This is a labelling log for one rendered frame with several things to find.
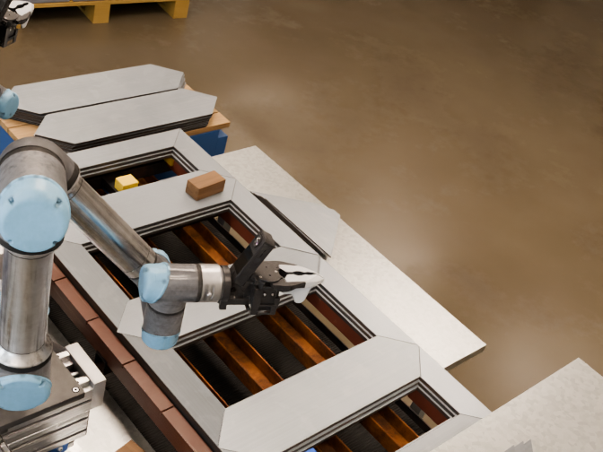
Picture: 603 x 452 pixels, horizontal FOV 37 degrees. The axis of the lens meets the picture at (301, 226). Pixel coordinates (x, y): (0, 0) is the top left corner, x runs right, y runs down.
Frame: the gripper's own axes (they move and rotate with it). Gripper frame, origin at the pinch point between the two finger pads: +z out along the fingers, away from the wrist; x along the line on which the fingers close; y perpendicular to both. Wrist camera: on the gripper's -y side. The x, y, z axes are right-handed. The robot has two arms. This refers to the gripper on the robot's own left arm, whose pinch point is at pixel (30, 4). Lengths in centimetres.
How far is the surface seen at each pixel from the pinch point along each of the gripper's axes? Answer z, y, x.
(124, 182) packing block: 28, 61, 30
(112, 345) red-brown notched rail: -38, 54, 68
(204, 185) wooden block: 33, 49, 54
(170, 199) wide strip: 25, 55, 48
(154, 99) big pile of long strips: 76, 59, 12
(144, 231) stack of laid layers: 8, 56, 49
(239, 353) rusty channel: -6, 65, 95
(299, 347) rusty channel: 4, 59, 109
